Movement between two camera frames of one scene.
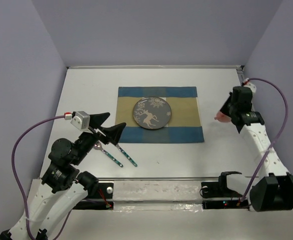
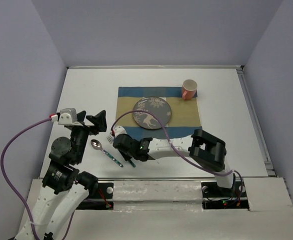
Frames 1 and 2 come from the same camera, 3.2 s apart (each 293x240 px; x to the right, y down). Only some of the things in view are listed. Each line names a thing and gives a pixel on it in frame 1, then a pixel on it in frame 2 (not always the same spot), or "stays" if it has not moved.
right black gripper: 226,109 -> 126,156
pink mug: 222,117 -> 189,87
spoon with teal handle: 97,146 stays
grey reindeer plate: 152,113 stays
